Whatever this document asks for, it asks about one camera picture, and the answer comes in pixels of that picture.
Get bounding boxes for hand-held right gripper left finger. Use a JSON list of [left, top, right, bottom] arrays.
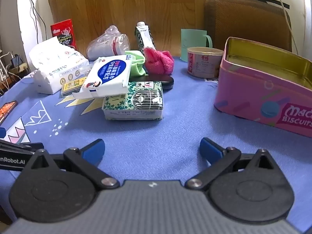
[[23, 139, 120, 189]]

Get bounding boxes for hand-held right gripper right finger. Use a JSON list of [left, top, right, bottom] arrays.
[[184, 137, 277, 189]]

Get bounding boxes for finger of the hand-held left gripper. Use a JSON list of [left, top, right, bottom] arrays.
[[0, 139, 45, 154]]

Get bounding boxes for green patterned tissue pack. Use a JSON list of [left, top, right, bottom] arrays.
[[102, 81, 164, 121]]

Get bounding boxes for pink biscuit tin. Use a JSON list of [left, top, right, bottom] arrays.
[[214, 37, 312, 138]]

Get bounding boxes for light green cloth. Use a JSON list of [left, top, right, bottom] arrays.
[[125, 50, 148, 76]]

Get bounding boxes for pink fluffy sponge cloth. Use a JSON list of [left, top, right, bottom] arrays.
[[143, 47, 175, 75]]

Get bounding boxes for white soft tissue pack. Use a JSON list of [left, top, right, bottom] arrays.
[[29, 37, 90, 95]]

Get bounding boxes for blue printed tablecloth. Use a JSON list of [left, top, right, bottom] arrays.
[[0, 58, 312, 234]]

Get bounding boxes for small yellow box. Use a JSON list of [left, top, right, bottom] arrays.
[[60, 76, 88, 97]]

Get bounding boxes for power strip with plugs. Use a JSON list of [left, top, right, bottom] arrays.
[[0, 50, 30, 95]]

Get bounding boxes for black oval case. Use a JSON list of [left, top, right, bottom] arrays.
[[129, 75, 175, 91]]

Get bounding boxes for pink round can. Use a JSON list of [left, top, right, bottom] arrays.
[[187, 47, 224, 79]]

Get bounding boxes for clear bag of plastic cups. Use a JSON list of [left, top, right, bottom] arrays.
[[86, 25, 131, 61]]

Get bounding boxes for light green mug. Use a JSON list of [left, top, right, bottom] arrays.
[[180, 28, 213, 61]]

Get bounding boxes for red snack box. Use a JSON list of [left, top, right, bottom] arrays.
[[50, 19, 78, 51]]

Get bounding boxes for green and white milk carton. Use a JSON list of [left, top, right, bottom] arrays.
[[135, 21, 156, 54]]

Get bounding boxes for black wall cables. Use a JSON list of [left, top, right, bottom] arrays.
[[26, 0, 48, 42]]

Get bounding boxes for white charger cable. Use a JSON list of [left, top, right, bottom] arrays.
[[269, 0, 300, 54]]

